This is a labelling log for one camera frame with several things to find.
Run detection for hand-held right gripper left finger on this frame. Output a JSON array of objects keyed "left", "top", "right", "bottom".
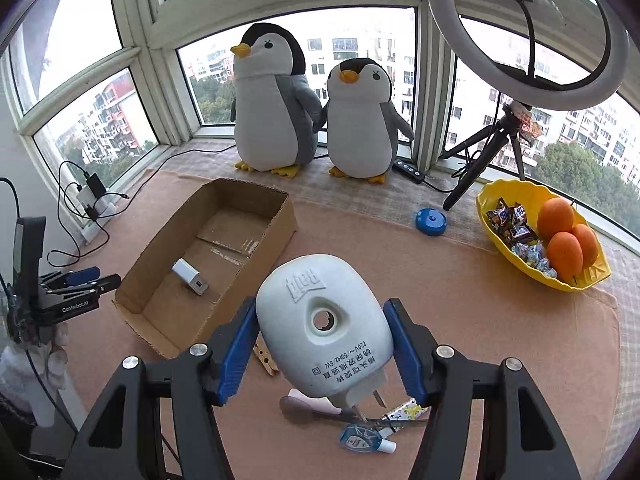
[{"left": 60, "top": 296, "right": 261, "bottom": 480}]

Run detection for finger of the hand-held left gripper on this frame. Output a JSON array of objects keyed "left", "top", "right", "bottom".
[
  {"left": 42, "top": 273, "right": 122, "bottom": 302},
  {"left": 40, "top": 266, "right": 101, "bottom": 291}
]

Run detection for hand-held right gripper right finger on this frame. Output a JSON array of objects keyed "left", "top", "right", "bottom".
[{"left": 382, "top": 298, "right": 583, "bottom": 480}]

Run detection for wooden clothespin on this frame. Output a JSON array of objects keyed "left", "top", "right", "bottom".
[{"left": 252, "top": 342, "right": 278, "bottom": 376}]

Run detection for pink tool with grey tip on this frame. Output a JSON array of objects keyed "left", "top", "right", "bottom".
[{"left": 279, "top": 389, "right": 361, "bottom": 426}]

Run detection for white plug-in vaporizer device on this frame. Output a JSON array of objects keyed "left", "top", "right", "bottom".
[{"left": 255, "top": 254, "right": 396, "bottom": 411}]

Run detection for brown cardboard box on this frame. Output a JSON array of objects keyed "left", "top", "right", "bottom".
[{"left": 112, "top": 178, "right": 299, "bottom": 359}]

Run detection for blue round lid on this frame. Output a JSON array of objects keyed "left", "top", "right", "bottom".
[{"left": 414, "top": 207, "right": 448, "bottom": 237}]

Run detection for person's left hand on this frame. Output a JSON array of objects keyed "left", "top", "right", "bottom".
[{"left": 45, "top": 322, "right": 70, "bottom": 378}]

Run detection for small yellow printed packet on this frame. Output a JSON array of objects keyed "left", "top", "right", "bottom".
[{"left": 380, "top": 397, "right": 431, "bottom": 421}]

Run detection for pink felt mat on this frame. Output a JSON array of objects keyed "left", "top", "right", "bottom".
[{"left": 65, "top": 170, "right": 621, "bottom": 480}]

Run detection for grey metal stick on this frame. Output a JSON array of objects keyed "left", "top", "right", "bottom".
[{"left": 350, "top": 416, "right": 431, "bottom": 429}]

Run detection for white power strip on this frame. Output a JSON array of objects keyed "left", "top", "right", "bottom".
[{"left": 75, "top": 180, "right": 123, "bottom": 241}]

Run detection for black power adapter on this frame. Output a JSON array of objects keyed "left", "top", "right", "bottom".
[{"left": 82, "top": 172, "right": 108, "bottom": 198}]

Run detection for pile of wrapped candies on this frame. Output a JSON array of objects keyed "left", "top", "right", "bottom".
[{"left": 487, "top": 199, "right": 558, "bottom": 279}]

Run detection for beige plaid cloth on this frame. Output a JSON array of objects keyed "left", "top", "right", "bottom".
[{"left": 145, "top": 137, "right": 640, "bottom": 480}]

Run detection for orange fruit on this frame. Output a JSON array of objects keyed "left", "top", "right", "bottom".
[
  {"left": 537, "top": 197, "right": 576, "bottom": 241},
  {"left": 571, "top": 223, "right": 599, "bottom": 268},
  {"left": 546, "top": 231, "right": 584, "bottom": 283}
]

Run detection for black inline remote control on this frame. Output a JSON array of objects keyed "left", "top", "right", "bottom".
[{"left": 392, "top": 159, "right": 427, "bottom": 181}]

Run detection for yellow plastic bowl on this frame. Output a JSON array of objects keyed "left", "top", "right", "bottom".
[{"left": 476, "top": 178, "right": 612, "bottom": 292}]

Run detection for large penguin plush toy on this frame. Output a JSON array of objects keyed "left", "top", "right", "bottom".
[{"left": 230, "top": 22, "right": 323, "bottom": 178}]

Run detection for small penguin plush toy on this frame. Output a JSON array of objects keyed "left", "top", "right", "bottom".
[{"left": 314, "top": 57, "right": 416, "bottom": 184}]

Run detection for black tripod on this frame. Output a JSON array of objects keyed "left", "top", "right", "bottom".
[{"left": 439, "top": 102, "right": 536, "bottom": 211}]

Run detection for looped black cable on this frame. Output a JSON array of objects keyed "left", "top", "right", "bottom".
[{"left": 47, "top": 210, "right": 111, "bottom": 268}]

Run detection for white wall charger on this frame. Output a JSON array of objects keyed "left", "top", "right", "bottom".
[{"left": 172, "top": 259, "right": 209, "bottom": 296}]

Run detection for black usb cable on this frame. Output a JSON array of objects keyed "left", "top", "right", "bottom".
[{"left": 57, "top": 160, "right": 131, "bottom": 201}]

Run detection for long black cable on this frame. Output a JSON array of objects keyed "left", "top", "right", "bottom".
[{"left": 107, "top": 142, "right": 238, "bottom": 196}]

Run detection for white window frame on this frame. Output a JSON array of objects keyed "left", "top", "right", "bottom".
[{"left": 0, "top": 0, "right": 640, "bottom": 241}]

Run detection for white ring light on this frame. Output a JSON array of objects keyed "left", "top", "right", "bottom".
[{"left": 426, "top": 0, "right": 630, "bottom": 108}]

